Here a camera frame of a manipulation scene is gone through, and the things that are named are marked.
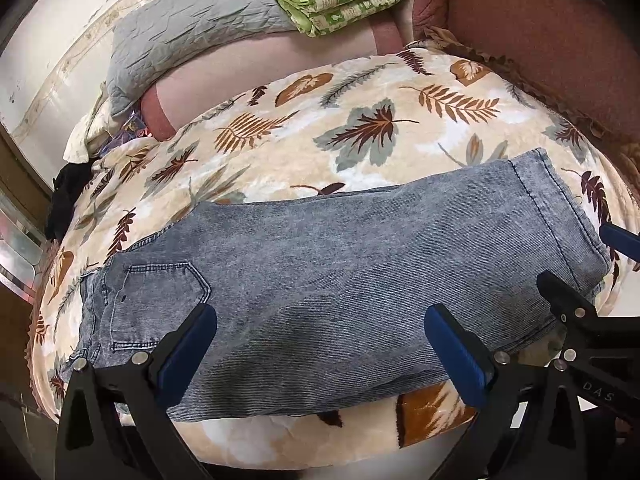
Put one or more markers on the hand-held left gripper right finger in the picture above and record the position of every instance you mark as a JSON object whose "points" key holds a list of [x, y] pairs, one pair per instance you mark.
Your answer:
{"points": [[460, 355]]}

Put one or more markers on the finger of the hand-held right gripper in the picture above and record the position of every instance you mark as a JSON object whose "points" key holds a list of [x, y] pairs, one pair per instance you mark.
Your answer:
{"points": [[560, 292], [622, 241]]}

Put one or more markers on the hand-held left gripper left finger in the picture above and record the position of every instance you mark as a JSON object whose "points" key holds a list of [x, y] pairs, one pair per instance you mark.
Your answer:
{"points": [[185, 355]]}

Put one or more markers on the blue denim pants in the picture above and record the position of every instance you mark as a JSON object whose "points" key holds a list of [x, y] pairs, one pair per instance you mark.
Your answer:
{"points": [[325, 285]]}

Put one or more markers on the black cloth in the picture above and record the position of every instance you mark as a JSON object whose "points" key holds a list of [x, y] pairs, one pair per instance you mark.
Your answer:
{"points": [[67, 195]]}

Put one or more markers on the leaf-printed beige blanket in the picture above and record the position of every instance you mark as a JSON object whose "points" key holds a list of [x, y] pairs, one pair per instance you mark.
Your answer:
{"points": [[280, 160]]}

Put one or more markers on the purple patterned cloth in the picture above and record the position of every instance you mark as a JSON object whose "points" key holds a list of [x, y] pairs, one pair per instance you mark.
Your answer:
{"points": [[127, 130]]}

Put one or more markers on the white crumpled cloth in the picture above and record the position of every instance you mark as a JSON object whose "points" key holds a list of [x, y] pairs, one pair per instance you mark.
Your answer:
{"points": [[82, 135]]}

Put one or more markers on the brown wooden cabinet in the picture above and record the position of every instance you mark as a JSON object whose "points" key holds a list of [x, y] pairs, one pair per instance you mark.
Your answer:
{"points": [[20, 175]]}

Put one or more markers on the reddish-brown padded headboard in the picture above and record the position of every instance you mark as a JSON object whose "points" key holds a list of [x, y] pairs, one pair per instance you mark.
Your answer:
{"points": [[525, 10]]}

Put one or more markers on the pink bolster pillow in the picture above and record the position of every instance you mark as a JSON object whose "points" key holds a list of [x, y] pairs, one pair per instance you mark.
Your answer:
{"points": [[225, 75]]}

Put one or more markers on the grey quilted pillow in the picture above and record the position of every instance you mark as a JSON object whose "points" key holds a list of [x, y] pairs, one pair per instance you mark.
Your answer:
{"points": [[190, 30]]}

